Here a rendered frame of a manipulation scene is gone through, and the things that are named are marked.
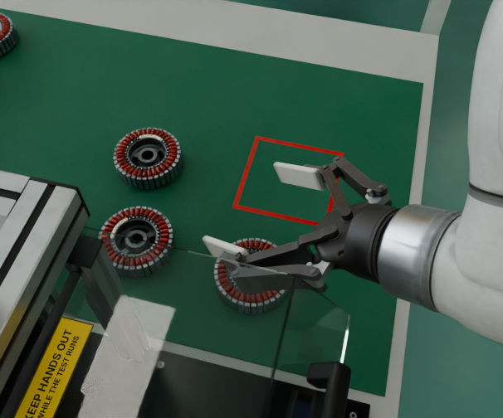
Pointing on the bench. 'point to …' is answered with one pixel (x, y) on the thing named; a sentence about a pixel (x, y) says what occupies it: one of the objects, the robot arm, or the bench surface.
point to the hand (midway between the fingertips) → (251, 209)
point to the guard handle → (330, 409)
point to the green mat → (202, 141)
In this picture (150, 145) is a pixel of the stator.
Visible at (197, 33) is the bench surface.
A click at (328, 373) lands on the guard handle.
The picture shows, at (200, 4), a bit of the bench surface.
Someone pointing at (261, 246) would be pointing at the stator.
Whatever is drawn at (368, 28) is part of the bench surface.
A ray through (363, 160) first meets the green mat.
